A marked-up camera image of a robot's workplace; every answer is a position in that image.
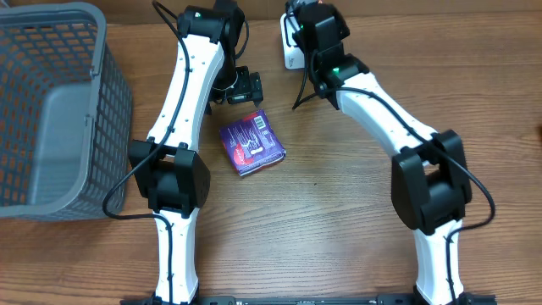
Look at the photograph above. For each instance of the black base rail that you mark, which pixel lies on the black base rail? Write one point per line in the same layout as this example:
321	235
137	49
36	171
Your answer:
384	299

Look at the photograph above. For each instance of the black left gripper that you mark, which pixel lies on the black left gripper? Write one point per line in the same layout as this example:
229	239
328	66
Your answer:
250	89

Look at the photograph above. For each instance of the white barcode scanner stand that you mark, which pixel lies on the white barcode scanner stand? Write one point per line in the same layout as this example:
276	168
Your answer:
293	55

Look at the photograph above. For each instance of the grey plastic shopping basket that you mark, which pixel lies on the grey plastic shopping basket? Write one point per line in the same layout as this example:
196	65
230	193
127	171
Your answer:
66	112

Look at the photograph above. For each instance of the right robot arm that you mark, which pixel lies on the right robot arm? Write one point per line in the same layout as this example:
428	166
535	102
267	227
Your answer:
430	183

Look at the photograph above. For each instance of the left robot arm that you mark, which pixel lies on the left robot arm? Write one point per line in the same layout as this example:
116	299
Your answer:
169	172

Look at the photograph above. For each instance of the purple sanitary pad pack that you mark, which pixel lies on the purple sanitary pad pack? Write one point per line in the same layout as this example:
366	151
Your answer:
251	143

